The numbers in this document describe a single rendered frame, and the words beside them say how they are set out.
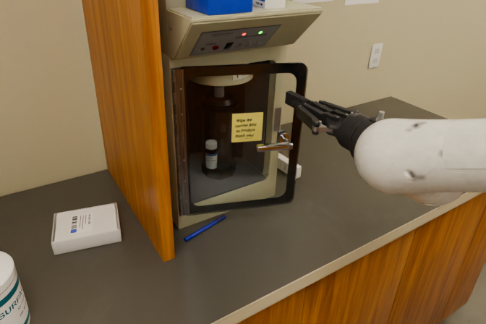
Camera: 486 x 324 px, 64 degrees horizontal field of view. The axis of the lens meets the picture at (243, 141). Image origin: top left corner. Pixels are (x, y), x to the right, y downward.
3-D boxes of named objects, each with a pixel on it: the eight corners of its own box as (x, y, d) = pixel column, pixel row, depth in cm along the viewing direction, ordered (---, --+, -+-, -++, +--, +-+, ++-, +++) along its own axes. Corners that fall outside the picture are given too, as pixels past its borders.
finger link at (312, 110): (340, 134, 80) (335, 136, 79) (303, 115, 88) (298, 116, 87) (343, 117, 78) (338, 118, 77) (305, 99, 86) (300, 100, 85)
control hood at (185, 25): (168, 57, 83) (165, 8, 78) (288, 41, 98) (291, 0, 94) (192, 72, 74) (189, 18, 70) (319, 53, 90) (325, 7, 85)
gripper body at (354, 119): (383, 114, 75) (348, 99, 82) (352, 124, 71) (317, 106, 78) (376, 149, 78) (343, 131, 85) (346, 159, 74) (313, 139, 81)
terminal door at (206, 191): (182, 214, 103) (174, 66, 84) (292, 202, 109) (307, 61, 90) (182, 216, 102) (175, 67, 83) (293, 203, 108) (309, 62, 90)
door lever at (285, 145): (252, 145, 97) (252, 135, 95) (288, 141, 99) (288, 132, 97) (257, 155, 92) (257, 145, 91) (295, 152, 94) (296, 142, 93)
